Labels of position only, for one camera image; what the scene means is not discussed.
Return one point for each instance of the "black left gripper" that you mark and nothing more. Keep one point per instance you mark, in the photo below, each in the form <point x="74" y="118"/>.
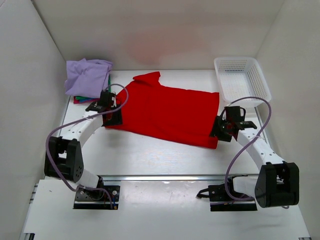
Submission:
<point x="117" y="120"/>

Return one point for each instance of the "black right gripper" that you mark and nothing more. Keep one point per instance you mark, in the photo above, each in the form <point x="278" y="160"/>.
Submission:
<point x="215" y="132"/>

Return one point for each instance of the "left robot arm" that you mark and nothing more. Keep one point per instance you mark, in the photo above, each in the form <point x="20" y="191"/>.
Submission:
<point x="64" y="153"/>

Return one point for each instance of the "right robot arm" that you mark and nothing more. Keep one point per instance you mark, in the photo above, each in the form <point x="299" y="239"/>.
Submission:
<point x="278" y="181"/>

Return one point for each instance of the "blue folded t-shirt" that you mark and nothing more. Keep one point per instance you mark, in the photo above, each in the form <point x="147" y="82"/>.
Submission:
<point x="85" y="99"/>

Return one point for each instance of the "lilac folded t-shirt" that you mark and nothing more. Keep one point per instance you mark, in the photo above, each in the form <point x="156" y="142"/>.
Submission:
<point x="87" y="78"/>

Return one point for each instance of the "white plastic basket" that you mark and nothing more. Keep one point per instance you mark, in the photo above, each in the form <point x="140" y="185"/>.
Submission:
<point x="241" y="78"/>

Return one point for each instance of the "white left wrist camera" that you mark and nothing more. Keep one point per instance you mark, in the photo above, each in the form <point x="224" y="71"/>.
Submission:
<point x="113" y="98"/>

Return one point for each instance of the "aluminium table rail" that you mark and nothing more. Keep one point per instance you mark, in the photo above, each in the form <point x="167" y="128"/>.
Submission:
<point x="164" y="178"/>

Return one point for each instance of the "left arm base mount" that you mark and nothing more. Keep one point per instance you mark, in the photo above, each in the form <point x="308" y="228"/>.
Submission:
<point x="97" y="199"/>

